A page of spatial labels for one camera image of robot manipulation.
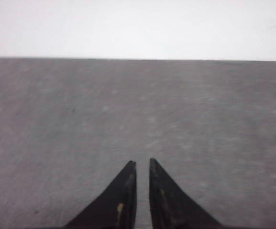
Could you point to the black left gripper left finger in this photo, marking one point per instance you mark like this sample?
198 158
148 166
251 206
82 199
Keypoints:
115 207

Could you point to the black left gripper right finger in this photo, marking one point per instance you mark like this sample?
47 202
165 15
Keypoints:
171 207

